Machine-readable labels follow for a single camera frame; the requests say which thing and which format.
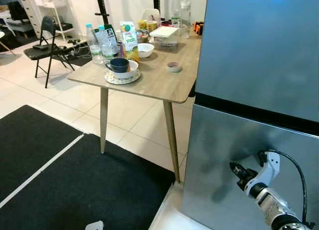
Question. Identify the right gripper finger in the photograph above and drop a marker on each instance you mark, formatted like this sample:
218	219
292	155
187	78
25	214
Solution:
238	176
241	169

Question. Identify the grey steel fridge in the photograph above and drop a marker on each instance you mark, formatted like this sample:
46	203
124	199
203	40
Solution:
259	50

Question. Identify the wooden table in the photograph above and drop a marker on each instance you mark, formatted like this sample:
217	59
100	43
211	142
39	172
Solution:
159	75

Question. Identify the black floor mat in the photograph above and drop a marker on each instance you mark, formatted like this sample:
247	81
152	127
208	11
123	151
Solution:
99	190
30	140

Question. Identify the orange black object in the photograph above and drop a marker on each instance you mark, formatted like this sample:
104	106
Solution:
198	28

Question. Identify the large white bowl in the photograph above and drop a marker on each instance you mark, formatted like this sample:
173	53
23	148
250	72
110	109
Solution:
132	70

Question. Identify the patterned white plate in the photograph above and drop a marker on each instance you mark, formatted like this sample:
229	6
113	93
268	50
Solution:
122	82

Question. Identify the small white bowl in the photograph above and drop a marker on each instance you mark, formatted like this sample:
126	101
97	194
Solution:
145	50

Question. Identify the clear plastic food container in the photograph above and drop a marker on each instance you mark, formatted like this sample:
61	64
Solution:
164	35

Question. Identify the clear glass jar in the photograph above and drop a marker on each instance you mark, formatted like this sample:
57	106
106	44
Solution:
186	20

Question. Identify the dark blue cup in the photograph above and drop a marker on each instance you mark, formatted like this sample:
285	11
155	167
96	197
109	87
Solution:
118	65

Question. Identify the white green juice carton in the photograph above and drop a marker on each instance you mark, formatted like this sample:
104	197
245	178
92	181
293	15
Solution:
130	43

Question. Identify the yellow jar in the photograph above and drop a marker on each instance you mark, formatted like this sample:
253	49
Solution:
148	25

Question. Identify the tall clear bottle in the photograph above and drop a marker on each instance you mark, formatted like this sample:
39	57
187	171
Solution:
175	10

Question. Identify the white chair back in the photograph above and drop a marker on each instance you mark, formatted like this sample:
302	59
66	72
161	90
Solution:
151	14

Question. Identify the dark green carton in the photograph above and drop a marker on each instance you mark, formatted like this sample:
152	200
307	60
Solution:
113	38

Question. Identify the water bottle teal cap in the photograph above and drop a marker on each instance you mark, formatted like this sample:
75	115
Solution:
106	43
93	45

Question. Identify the black stand pole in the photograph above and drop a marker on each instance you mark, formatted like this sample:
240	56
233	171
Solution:
102	8
156	0

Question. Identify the black folding chair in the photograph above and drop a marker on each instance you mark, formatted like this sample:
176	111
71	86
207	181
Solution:
47	50

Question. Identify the white shelf unit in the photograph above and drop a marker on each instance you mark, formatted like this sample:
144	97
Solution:
50	10

